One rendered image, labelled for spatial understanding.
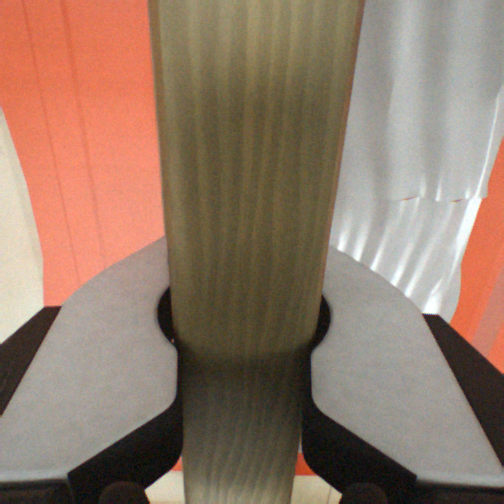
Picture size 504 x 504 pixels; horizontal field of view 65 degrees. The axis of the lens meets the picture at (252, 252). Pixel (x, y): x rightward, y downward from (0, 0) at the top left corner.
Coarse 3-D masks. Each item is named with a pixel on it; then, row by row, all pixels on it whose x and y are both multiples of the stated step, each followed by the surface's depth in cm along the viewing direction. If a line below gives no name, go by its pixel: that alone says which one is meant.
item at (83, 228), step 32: (32, 192) 17; (64, 192) 17; (96, 192) 17; (128, 192) 17; (160, 192) 17; (64, 224) 18; (96, 224) 18; (128, 224) 18; (160, 224) 18; (480, 224) 18; (64, 256) 19; (96, 256) 19; (480, 256) 19; (64, 288) 19; (480, 288) 20
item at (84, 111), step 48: (0, 0) 14; (48, 0) 14; (96, 0) 14; (144, 0) 14; (0, 48) 14; (48, 48) 14; (96, 48) 14; (144, 48) 14; (0, 96) 15; (48, 96) 15; (96, 96) 15; (144, 96) 15; (48, 144) 16; (96, 144) 16; (144, 144) 16
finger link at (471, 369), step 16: (432, 320) 8; (448, 336) 8; (448, 352) 8; (464, 352) 8; (464, 368) 7; (480, 368) 7; (496, 368) 7; (464, 384) 7; (480, 384) 7; (496, 384) 7; (480, 400) 7; (496, 400) 7; (480, 416) 6; (496, 416) 6; (496, 432) 6; (496, 448) 6; (416, 496) 5; (432, 496) 5; (448, 496) 5; (464, 496) 5; (480, 496) 5; (496, 496) 5
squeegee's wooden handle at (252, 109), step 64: (192, 0) 5; (256, 0) 5; (320, 0) 5; (192, 64) 5; (256, 64) 5; (320, 64) 5; (192, 128) 6; (256, 128) 6; (320, 128) 6; (192, 192) 6; (256, 192) 6; (320, 192) 6; (192, 256) 7; (256, 256) 7; (320, 256) 7; (192, 320) 7; (256, 320) 7; (192, 384) 8; (256, 384) 8; (192, 448) 9; (256, 448) 9
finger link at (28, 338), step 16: (32, 320) 8; (48, 320) 8; (16, 336) 8; (32, 336) 8; (0, 352) 7; (16, 352) 7; (32, 352) 7; (0, 368) 7; (16, 368) 7; (0, 384) 6; (16, 384) 6; (0, 400) 6; (0, 416) 6; (0, 496) 5; (16, 496) 5; (32, 496) 5; (48, 496) 5; (64, 496) 5
